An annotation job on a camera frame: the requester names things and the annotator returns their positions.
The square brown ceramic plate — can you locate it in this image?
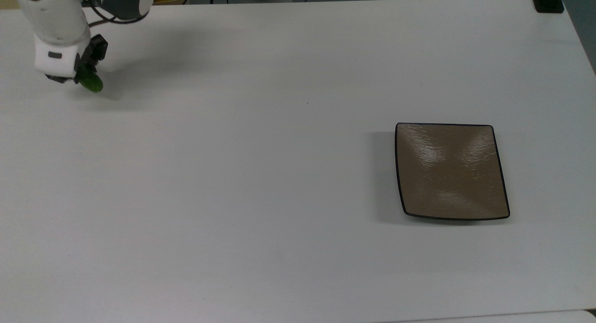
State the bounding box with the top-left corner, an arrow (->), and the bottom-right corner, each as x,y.
395,122 -> 511,221

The green cucumber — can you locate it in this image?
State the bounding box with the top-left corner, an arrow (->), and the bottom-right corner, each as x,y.
77,71 -> 104,94

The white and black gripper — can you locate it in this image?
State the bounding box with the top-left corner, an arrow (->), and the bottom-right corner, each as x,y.
34,34 -> 109,84

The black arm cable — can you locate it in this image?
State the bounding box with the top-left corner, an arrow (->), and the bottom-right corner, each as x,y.
83,0 -> 150,28

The black stand base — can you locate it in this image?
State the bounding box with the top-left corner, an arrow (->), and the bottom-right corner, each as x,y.
530,0 -> 568,14

